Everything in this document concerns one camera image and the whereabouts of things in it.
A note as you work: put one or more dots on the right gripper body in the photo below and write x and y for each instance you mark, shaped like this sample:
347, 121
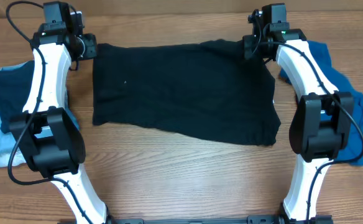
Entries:
250, 46

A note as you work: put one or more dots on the folded navy shirt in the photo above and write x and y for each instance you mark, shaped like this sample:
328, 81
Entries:
15, 84

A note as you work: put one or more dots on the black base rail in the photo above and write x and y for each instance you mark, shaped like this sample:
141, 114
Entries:
251, 219

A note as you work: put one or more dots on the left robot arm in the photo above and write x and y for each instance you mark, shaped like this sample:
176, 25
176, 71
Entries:
49, 147

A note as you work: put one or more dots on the black t-shirt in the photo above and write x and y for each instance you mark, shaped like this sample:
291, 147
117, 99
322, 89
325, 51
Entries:
207, 91

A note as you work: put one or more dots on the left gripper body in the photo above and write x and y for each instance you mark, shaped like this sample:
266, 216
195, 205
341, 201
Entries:
89, 45

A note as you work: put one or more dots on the blue t-shirt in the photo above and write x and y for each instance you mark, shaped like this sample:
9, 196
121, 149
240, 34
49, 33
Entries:
327, 127

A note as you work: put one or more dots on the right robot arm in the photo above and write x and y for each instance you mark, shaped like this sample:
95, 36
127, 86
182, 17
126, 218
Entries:
300, 202

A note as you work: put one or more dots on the folded light denim jeans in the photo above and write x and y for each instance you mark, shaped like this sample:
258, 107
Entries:
1, 160

